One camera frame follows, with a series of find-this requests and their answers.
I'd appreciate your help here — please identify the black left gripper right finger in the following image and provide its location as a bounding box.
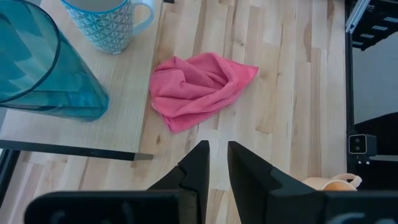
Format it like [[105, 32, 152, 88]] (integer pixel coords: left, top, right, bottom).
[[226, 141, 398, 224]]

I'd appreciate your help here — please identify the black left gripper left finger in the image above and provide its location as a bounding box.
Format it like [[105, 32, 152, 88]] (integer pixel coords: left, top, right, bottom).
[[24, 139, 211, 224]]

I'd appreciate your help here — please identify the orange plastic mug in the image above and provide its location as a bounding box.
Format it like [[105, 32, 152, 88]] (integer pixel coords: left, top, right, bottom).
[[302, 173, 363, 192]]

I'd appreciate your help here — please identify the teal transparent glass cup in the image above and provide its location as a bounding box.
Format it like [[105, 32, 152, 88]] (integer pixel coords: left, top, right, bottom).
[[0, 0, 110, 122]]

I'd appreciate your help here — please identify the white blue patterned mug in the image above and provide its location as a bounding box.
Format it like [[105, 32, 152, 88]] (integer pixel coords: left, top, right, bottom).
[[60, 0, 155, 55]]

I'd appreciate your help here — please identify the pink cloth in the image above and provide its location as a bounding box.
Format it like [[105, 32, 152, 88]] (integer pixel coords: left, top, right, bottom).
[[149, 52, 259, 134]]

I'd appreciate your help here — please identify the silver aluminium extrusion bar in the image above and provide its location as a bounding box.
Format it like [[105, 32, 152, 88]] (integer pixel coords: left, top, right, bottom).
[[345, 0, 373, 34]]

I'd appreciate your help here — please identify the wooden shelf with black frame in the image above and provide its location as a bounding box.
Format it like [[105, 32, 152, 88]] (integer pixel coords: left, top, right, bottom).
[[0, 0, 175, 206]]

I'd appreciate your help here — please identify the table level camera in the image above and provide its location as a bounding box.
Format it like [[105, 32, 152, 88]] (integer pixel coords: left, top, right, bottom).
[[347, 133, 377, 165]]

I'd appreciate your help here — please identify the black table edge rail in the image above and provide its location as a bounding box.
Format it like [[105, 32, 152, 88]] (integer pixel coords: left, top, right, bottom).
[[344, 30, 356, 175]]

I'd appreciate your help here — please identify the black overhead frame bracket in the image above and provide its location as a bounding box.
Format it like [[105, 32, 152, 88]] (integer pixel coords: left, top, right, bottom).
[[351, 0, 398, 52]]

